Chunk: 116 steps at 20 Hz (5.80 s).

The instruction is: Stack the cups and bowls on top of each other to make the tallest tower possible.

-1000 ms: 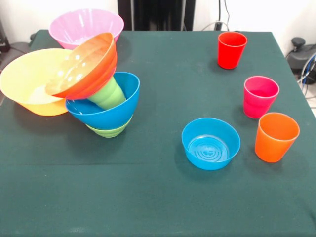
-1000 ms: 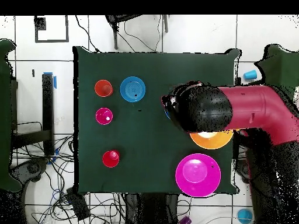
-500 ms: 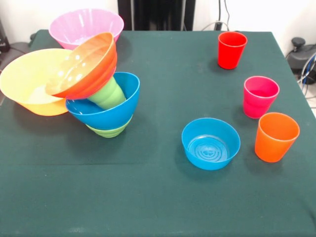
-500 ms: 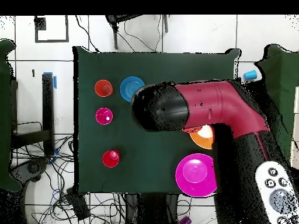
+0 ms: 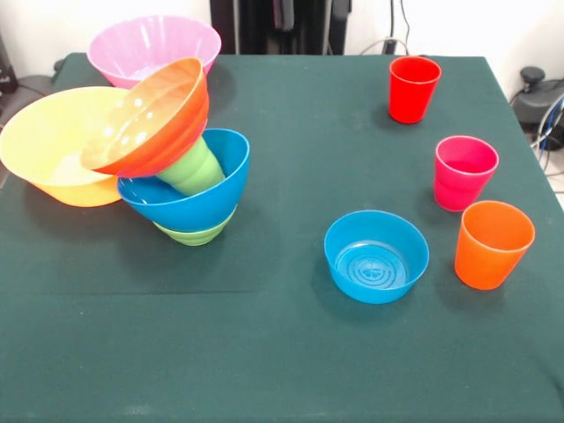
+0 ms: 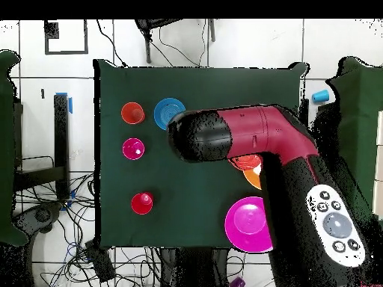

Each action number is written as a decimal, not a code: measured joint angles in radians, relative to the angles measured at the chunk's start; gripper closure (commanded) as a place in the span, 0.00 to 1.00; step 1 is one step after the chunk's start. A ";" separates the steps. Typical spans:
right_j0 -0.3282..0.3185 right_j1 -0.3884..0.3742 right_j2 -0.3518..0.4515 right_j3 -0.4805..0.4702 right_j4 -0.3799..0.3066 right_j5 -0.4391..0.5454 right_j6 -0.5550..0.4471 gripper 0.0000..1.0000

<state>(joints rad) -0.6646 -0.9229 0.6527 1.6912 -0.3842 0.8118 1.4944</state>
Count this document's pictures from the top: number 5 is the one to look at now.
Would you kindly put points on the small green plastic bowl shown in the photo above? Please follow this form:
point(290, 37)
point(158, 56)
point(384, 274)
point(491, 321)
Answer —
point(194, 235)

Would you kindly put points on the large pink plastic bowl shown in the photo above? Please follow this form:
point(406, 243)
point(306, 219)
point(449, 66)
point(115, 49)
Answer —
point(132, 48)

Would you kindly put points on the orange plastic cup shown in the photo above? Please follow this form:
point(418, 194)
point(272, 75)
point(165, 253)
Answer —
point(484, 264)

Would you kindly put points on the magenta plastic cup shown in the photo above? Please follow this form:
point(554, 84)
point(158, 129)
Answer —
point(458, 189)

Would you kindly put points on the dark green tablecloth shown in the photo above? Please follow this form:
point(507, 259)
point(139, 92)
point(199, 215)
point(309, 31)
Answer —
point(264, 352)

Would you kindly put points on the orange-red plastic bowl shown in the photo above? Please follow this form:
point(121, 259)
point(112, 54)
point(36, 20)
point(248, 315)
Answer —
point(145, 123)

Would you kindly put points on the large yellow-orange plastic bowl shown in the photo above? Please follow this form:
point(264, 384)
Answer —
point(44, 132)

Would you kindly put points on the green plastic cup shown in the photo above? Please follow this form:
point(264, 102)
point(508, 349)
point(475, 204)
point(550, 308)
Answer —
point(194, 169)

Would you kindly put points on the small ringed blue bowl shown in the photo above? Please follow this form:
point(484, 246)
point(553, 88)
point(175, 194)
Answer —
point(374, 269)

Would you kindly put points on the red plastic cup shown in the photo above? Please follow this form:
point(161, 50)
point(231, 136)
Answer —
point(412, 97)

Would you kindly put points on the large smooth blue bowl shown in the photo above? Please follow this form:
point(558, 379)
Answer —
point(202, 207)

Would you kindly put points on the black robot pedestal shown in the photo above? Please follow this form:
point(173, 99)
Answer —
point(273, 35)

